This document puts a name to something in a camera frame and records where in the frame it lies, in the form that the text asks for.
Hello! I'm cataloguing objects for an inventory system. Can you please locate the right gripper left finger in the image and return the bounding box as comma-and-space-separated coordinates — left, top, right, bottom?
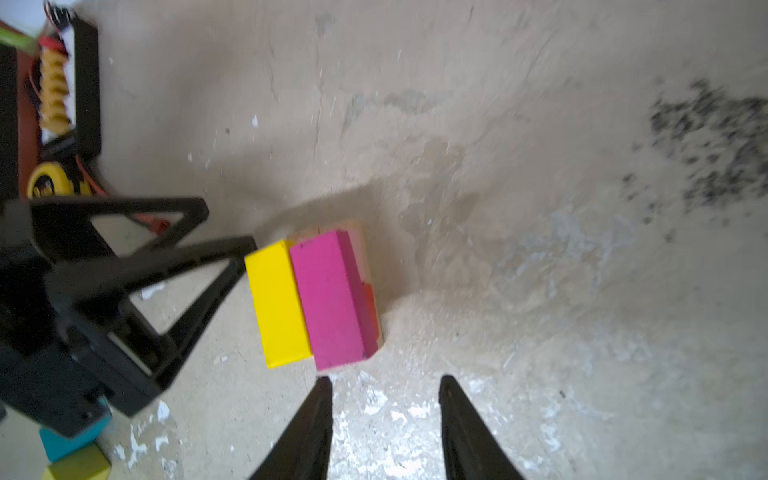
250, 376, 333, 480

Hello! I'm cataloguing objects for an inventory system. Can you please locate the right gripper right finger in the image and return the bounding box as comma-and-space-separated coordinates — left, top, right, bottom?
439, 375, 524, 480

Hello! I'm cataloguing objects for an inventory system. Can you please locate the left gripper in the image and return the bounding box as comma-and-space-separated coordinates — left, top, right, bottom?
1, 196, 256, 438

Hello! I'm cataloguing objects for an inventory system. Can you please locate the yellow wood block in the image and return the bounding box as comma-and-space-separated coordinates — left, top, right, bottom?
245, 240, 312, 369

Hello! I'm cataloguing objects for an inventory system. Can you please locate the magenta wood block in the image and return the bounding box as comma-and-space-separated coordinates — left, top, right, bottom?
289, 230, 379, 371

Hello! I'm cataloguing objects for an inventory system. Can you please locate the red wood block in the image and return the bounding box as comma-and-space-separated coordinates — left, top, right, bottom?
362, 282, 383, 349

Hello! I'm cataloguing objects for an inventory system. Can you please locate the pink wood block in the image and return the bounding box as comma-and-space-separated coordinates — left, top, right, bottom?
318, 219, 373, 285

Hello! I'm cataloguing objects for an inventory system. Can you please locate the teal wood block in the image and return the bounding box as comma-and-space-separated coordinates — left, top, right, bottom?
39, 412, 113, 463

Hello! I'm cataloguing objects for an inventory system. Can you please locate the small yellow-green block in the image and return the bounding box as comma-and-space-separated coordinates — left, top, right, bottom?
41, 443, 111, 480

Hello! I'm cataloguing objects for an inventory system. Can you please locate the yellow tape measure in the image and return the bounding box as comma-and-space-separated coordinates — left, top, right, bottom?
26, 162, 93, 199

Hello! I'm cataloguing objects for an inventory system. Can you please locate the black and red tool case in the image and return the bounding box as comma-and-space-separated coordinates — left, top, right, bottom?
1, 23, 40, 202

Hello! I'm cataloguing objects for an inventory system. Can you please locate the red black cable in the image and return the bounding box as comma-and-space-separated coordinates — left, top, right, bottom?
74, 155, 172, 236

